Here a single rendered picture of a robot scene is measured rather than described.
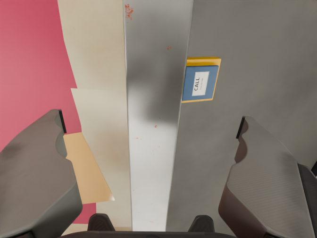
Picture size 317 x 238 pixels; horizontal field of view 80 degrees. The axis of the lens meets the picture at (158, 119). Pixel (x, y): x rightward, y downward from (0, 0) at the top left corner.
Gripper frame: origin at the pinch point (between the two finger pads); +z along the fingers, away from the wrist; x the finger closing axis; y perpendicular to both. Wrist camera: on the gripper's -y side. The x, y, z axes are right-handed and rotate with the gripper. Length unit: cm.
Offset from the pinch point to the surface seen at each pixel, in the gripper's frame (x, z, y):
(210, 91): 17.1, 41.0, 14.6
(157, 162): 0.5, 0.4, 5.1
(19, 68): -11.0, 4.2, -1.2
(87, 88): -5.7, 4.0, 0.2
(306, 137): 214, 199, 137
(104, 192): -5.5, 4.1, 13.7
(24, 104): -11.7, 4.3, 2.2
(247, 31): 76, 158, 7
